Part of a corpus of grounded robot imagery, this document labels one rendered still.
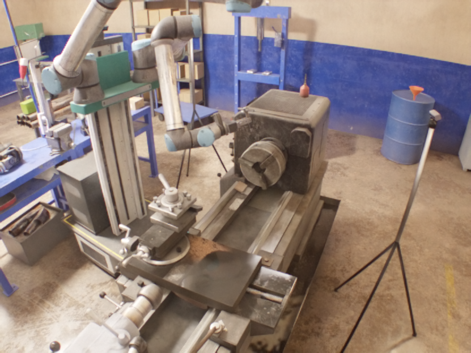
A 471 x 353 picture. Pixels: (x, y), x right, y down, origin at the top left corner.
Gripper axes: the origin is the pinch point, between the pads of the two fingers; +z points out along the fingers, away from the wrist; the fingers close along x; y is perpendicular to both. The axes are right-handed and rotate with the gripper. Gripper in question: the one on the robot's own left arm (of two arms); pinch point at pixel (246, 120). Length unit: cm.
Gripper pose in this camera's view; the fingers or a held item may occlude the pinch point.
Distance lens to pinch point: 186.7
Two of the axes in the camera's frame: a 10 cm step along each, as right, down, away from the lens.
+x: 3.7, 2.5, -9.0
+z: 9.0, -3.6, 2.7
